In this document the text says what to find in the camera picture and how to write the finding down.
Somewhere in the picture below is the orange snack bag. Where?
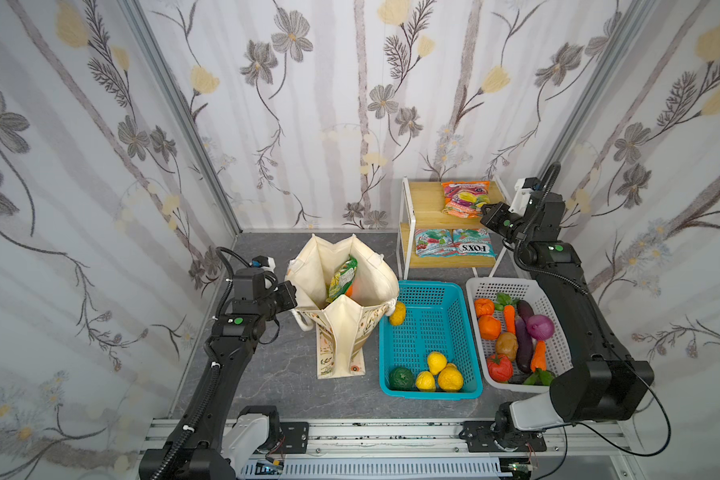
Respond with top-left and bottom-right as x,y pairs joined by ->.
441,181 -> 490,218

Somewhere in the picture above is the cream floral grocery tote bag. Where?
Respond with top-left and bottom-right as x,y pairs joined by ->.
286,235 -> 399,380

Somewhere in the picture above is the green snack bag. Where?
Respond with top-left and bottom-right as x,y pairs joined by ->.
326,256 -> 358,303

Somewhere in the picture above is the orange carrot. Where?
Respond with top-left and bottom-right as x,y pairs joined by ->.
503,304 -> 516,335
530,340 -> 547,373

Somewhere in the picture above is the purple onion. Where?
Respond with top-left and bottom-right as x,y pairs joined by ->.
525,315 -> 555,341

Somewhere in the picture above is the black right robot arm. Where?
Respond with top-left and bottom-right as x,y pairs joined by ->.
481,163 -> 655,450

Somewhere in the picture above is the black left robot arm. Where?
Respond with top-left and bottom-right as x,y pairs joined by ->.
138,247 -> 297,479

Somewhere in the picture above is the Fox's candy bag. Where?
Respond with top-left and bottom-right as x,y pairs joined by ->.
452,228 -> 496,258

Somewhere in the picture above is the green red candy bag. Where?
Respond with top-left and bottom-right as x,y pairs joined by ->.
414,229 -> 457,258

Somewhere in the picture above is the white wooden two-tier shelf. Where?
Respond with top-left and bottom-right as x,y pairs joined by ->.
396,177 -> 509,280

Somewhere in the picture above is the purple eggplant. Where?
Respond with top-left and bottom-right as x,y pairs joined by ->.
514,300 -> 534,374

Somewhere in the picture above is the orange bell pepper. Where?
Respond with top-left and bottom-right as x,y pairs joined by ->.
478,315 -> 503,341
474,298 -> 495,318

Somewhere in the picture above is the brown potato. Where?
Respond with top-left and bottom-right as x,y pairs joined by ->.
495,331 -> 519,361

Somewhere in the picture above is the yellow lemon top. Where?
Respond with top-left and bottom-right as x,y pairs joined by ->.
388,301 -> 407,326

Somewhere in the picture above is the yellow lemon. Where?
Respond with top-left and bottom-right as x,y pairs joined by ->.
415,371 -> 437,392
427,351 -> 449,376
388,301 -> 407,326

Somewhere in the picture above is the red tomato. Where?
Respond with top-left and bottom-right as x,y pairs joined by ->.
486,353 -> 514,383

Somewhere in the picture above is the green avocado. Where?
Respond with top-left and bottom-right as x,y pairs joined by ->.
388,367 -> 415,391

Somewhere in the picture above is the teal plastic basket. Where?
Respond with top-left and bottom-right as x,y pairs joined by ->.
379,280 -> 483,401

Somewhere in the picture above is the yellow lemon right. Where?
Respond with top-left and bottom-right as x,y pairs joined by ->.
427,351 -> 449,376

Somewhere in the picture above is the yellow lemon middle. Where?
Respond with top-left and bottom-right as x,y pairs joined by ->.
415,371 -> 437,392

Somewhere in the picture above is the large yellow citrus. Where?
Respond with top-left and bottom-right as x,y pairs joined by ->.
437,363 -> 464,393

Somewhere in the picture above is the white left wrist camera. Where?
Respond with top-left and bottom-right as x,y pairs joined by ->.
250,255 -> 276,272

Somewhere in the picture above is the aluminium mounting rail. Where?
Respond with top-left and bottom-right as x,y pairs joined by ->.
137,416 -> 634,480

